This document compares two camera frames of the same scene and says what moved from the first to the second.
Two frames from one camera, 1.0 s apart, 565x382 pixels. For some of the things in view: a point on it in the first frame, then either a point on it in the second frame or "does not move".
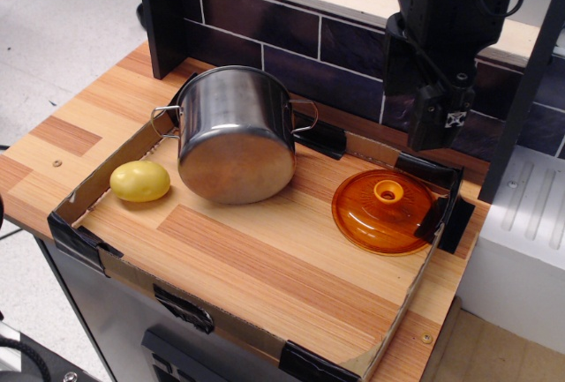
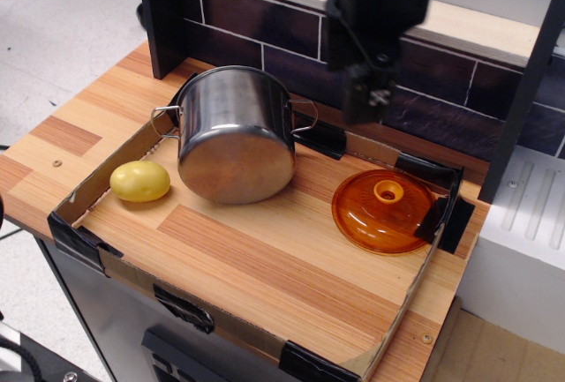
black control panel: (178, 354) does not move
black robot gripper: (455, 8) to (378, 1)
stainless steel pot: (236, 129) does not move
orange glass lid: (379, 211) does not move
